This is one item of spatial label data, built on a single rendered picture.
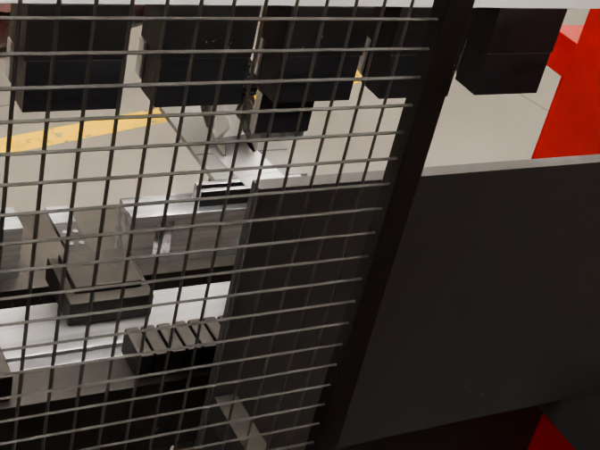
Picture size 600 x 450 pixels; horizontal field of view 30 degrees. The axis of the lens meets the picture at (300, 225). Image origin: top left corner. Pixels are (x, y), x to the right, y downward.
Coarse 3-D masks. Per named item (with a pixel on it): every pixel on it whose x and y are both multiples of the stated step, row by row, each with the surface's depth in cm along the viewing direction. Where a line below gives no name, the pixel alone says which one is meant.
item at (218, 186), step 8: (208, 184) 187; (216, 184) 187; (224, 184) 188; (232, 184) 189; (240, 184) 190; (200, 192) 185; (208, 192) 185; (216, 192) 186; (224, 192) 186; (232, 192) 187; (240, 192) 188; (248, 192) 189; (208, 200) 186; (216, 200) 187; (232, 200) 188; (240, 200) 189
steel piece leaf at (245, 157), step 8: (232, 136) 198; (232, 144) 199; (240, 144) 200; (216, 152) 196; (232, 152) 197; (240, 152) 198; (248, 152) 198; (256, 152) 199; (224, 160) 194; (240, 160) 195; (248, 160) 196; (256, 160) 196; (264, 160) 197; (240, 176) 191
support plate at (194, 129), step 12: (168, 108) 206; (180, 108) 207; (192, 108) 208; (228, 108) 211; (168, 120) 204; (192, 120) 204; (192, 132) 200; (204, 132) 201; (228, 132) 203; (276, 144) 203; (276, 156) 199; (288, 156) 200; (216, 168) 192; (276, 168) 196; (300, 168) 198
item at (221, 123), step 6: (216, 108) 195; (222, 108) 193; (216, 120) 194; (222, 120) 192; (228, 120) 191; (216, 126) 194; (222, 126) 192; (228, 126) 191; (216, 132) 194; (222, 132) 192; (216, 138) 194; (222, 138) 195; (222, 144) 194; (222, 150) 194
